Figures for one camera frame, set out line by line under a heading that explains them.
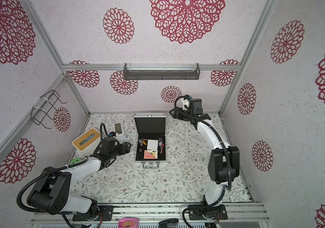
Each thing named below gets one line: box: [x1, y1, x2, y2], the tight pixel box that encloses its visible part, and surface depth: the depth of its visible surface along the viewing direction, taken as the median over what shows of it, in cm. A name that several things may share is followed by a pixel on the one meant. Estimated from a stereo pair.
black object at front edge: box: [158, 218, 179, 228], surface depth 71 cm
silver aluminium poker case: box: [133, 113, 167, 169], surface depth 97 cm
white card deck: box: [146, 139, 159, 150], surface depth 99 cm
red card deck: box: [143, 149, 158, 160], surface depth 96 cm
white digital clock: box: [114, 122, 124, 135], surface depth 108 cm
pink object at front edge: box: [117, 217, 140, 228], surface depth 69 cm
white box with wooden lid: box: [71, 127, 102, 156], surface depth 99 cm
